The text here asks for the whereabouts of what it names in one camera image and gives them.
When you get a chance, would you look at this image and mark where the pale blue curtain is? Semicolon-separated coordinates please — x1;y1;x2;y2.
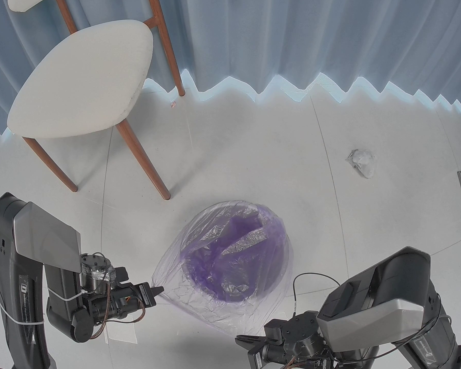
0;0;461;143

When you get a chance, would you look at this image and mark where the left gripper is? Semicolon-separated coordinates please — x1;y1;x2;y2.
109;282;165;318

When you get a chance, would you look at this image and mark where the white wooden chair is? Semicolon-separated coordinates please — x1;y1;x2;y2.
7;0;186;201

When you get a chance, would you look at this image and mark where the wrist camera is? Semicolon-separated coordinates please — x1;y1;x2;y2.
109;267;135;289
263;318;289;341

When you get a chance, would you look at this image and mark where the braided black cable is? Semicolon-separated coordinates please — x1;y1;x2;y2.
89;304;146;340

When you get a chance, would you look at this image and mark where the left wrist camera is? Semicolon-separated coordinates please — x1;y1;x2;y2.
109;267;135;289

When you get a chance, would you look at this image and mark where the crumpled clear wrapper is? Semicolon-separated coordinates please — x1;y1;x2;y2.
345;148;376;178

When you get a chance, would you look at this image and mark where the white trash bin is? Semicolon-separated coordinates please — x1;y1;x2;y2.
180;202;290;303

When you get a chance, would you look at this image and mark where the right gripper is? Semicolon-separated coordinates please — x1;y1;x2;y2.
236;334;292;369

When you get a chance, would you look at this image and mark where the purple plastic bag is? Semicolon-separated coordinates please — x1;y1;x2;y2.
152;198;294;337

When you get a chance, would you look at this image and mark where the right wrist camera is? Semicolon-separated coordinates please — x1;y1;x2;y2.
263;318;289;341

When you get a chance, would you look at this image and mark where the thin black cable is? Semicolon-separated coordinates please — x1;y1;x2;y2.
291;271;342;324

